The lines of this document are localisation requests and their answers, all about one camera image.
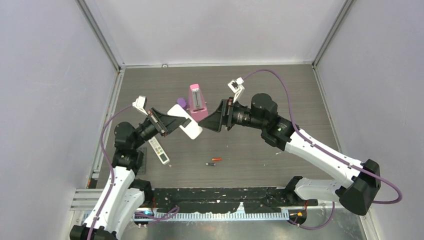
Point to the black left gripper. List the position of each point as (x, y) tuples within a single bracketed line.
[(172, 122)]

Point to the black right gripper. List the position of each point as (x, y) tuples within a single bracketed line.
[(225, 110)]

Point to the white remote control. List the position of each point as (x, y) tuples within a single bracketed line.
[(189, 126), (159, 151)]

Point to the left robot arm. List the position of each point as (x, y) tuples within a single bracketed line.
[(123, 193)]

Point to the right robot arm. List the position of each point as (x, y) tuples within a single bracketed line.
[(354, 183)]

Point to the pink metronome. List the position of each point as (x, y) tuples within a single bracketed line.
[(196, 103)]

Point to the purple round object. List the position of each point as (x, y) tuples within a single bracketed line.
[(182, 103)]

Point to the grey building baseplate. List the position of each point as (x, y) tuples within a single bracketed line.
[(143, 160)]

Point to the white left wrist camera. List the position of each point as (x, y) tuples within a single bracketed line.
[(139, 104)]

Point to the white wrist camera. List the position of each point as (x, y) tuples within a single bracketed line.
[(236, 86), (139, 104)]

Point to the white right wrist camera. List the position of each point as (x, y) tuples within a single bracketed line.
[(236, 86)]

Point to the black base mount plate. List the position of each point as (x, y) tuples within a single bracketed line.
[(222, 200)]

